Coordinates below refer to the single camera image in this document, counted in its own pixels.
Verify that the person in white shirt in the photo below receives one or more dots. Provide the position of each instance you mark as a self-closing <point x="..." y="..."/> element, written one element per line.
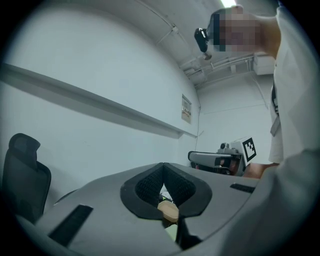
<point x="295" y="87"/>

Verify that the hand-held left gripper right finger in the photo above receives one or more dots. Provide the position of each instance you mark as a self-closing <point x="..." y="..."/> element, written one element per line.
<point x="225" y="200"/>

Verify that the ceiling light strip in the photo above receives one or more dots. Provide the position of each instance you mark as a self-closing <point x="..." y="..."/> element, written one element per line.
<point x="228" y="2"/>

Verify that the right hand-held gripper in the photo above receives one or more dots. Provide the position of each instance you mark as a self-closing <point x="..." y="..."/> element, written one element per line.
<point x="237" y="150"/>

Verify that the grey wall electrical panel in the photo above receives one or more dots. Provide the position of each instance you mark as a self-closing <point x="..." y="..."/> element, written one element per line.
<point x="186" y="110"/>

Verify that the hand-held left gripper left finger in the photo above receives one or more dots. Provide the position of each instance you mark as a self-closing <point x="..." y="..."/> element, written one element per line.
<point x="105" y="200"/>

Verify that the black mesh headrest office chair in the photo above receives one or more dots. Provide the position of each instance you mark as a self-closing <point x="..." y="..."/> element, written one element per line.
<point x="22" y="175"/>

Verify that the beige rectangular container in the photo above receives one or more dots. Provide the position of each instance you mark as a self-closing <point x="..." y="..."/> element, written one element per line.
<point x="168" y="211"/>

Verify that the person's head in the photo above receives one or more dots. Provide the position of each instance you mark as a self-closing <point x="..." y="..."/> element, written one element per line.
<point x="250" y="30"/>

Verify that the black head-mounted camera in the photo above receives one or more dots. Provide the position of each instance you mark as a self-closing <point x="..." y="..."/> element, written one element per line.
<point x="202" y="40"/>

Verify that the person's right forearm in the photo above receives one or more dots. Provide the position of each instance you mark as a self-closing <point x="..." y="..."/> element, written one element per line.
<point x="257" y="171"/>

